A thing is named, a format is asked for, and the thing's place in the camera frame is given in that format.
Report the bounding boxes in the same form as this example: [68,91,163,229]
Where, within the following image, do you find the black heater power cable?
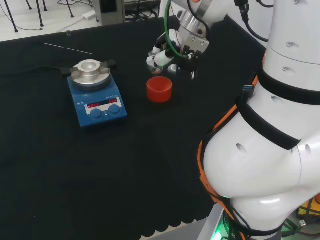
[0,64,64,76]

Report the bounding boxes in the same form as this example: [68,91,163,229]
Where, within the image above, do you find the grey metal post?
[96,0,126,26]

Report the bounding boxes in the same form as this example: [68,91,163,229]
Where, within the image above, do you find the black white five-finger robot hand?
[146,29,201,81]

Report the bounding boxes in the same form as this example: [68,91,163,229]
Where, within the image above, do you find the grey wrist bracket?
[183,27,211,55]

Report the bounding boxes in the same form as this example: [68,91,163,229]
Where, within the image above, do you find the green cable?
[163,0,189,60]

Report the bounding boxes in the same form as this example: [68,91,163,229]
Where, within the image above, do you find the clear glass round-bottom flask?
[146,51,167,76]

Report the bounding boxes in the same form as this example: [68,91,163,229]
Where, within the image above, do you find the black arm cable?
[234,0,270,43]

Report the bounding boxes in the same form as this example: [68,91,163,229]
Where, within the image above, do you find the black bench cloth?
[0,14,270,240]

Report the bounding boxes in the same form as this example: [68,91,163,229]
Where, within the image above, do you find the black stand leg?
[4,0,19,33]
[36,0,45,28]
[65,0,74,19]

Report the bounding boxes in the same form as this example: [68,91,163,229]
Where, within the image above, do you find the blue USB plug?
[243,84,256,98]

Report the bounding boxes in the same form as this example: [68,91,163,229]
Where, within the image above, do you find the orange cable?
[196,74,260,240]

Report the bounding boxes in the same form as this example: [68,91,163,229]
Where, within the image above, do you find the heater with blue base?
[61,58,128,130]

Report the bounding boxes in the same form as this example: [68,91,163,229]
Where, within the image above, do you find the thin glass rod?
[42,42,93,55]

